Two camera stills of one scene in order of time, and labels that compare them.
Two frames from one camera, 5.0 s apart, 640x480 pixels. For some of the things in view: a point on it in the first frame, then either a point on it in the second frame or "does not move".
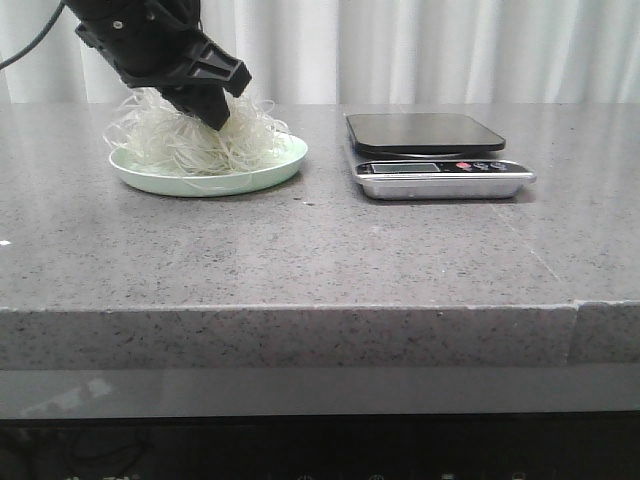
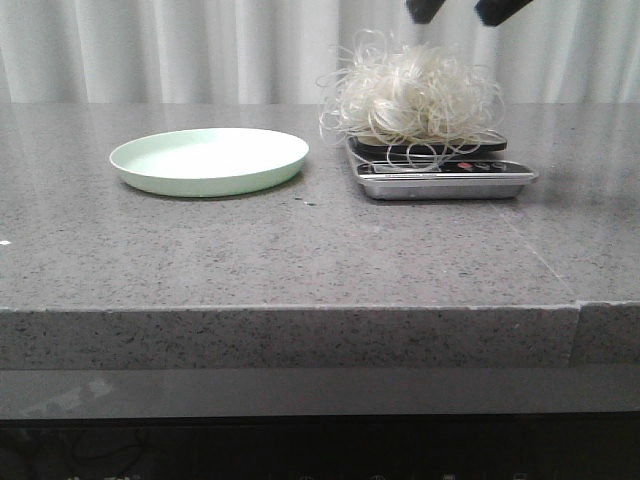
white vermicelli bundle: x=154 y=133 to x=423 y=105
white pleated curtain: x=364 y=52 does not move
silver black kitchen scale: x=431 y=156 does not move
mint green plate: x=144 y=175 does not move
